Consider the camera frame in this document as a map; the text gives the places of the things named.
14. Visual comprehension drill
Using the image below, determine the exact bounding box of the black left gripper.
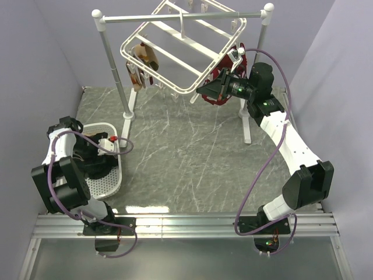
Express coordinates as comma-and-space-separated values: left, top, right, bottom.
73, 132, 108, 165

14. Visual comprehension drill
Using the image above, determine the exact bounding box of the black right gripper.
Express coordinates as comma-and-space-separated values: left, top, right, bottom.
197, 68, 256, 101

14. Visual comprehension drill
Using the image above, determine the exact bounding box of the black striped underwear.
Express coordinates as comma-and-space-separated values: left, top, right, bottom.
72, 132, 119, 180

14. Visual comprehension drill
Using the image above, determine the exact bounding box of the white hanger clip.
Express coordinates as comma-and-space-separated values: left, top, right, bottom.
189, 92, 200, 104

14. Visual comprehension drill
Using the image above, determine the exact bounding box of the white clip hanger frame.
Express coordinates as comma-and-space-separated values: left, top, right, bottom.
120, 18, 247, 95

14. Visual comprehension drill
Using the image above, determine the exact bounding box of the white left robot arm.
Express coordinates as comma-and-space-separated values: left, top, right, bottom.
31, 116, 136, 236

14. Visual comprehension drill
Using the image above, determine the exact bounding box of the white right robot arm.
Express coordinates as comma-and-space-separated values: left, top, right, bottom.
196, 62, 334, 236

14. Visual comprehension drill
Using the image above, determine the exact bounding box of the red lace bra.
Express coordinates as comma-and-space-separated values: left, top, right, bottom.
203, 42, 248, 107

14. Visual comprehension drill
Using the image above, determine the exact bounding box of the white perforated basket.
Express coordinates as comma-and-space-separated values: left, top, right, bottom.
83, 122, 122, 200

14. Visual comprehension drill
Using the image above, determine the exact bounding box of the beige brown sock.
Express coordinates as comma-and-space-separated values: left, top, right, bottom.
134, 43, 159, 71

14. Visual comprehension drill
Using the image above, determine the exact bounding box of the argyle patterned sock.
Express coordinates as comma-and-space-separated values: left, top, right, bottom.
126, 61, 146, 92

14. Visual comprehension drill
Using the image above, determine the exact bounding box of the white drying rack stand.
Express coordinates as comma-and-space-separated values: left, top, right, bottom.
92, 1, 275, 148

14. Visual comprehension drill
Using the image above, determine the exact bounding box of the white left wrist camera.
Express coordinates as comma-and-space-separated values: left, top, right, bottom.
97, 138, 118, 156

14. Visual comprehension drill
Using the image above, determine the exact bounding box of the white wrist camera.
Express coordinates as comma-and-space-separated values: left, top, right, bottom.
97, 138, 118, 156
227, 47, 245, 72

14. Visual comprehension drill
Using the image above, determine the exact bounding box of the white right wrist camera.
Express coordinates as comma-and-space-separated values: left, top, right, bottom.
227, 47, 245, 72

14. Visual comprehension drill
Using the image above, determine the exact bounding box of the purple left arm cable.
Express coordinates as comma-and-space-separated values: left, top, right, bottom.
47, 130, 138, 259

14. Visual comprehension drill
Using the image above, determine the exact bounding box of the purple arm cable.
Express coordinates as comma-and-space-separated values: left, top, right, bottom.
47, 130, 138, 259
234, 48, 298, 255

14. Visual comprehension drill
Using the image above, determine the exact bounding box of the aluminium mounting rail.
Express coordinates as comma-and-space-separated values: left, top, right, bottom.
31, 212, 339, 239

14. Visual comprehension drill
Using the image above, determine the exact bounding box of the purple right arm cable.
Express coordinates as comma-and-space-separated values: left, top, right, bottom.
234, 48, 298, 255

